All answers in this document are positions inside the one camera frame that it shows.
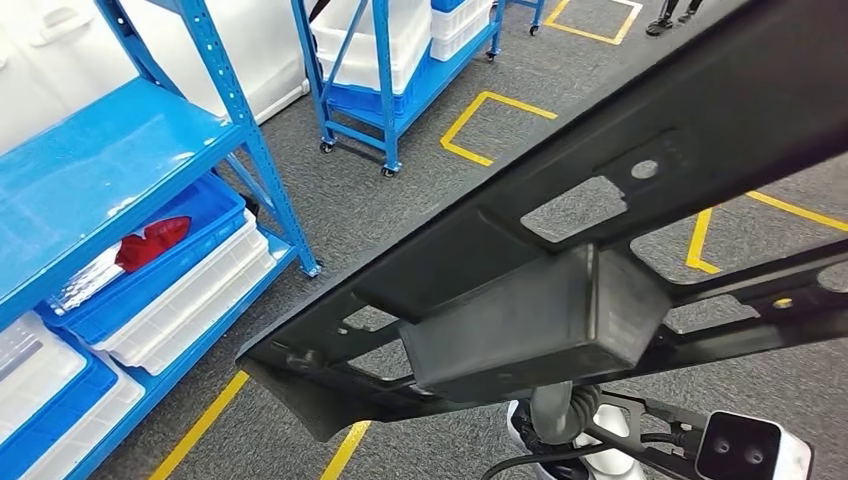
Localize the yellow floor tape marking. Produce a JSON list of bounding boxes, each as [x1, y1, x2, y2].
[[544, 0, 644, 46], [684, 190, 848, 276], [440, 90, 559, 168], [148, 370, 252, 480]]

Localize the white car body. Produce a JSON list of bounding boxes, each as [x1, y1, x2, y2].
[[0, 0, 311, 157]]

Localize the black plastic plate frame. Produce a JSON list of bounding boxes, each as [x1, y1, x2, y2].
[[235, 0, 848, 444]]

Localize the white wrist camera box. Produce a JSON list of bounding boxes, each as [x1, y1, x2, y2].
[[694, 410, 814, 480]]

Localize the red plastic part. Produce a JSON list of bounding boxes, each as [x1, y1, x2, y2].
[[115, 216, 192, 274]]

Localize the person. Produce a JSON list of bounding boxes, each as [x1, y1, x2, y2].
[[645, 0, 705, 38]]

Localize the clear wrapped part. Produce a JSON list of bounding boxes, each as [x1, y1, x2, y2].
[[47, 248, 127, 318]]

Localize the white car door handle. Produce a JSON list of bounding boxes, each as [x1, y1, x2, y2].
[[29, 5, 94, 48]]

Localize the large white plastic bin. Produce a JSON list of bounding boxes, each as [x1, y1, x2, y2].
[[309, 0, 433, 94]]

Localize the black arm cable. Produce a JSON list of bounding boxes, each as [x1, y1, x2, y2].
[[480, 430, 698, 480]]

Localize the blue metal shelf rack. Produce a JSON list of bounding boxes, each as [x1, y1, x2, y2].
[[506, 0, 548, 36], [290, 0, 506, 179], [0, 0, 323, 480]]

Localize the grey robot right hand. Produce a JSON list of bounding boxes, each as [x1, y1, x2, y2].
[[529, 382, 576, 447]]

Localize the blue plastic bin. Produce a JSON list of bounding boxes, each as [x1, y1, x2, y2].
[[327, 79, 405, 119], [39, 173, 248, 346], [0, 357, 121, 480]]

